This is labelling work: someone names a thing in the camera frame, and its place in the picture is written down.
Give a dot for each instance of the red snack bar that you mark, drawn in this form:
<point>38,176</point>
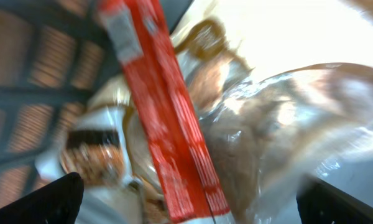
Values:
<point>181,159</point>

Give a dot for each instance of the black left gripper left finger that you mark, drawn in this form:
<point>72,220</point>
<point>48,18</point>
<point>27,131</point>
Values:
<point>57,202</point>

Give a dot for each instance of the grey plastic mesh basket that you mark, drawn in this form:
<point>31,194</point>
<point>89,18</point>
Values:
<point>54,55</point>

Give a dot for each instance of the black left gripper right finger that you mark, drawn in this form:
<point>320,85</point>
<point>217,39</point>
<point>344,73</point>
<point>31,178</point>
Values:
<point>319,202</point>

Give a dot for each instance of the beige cookie bag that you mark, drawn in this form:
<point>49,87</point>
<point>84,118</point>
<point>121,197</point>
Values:
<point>280,89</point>

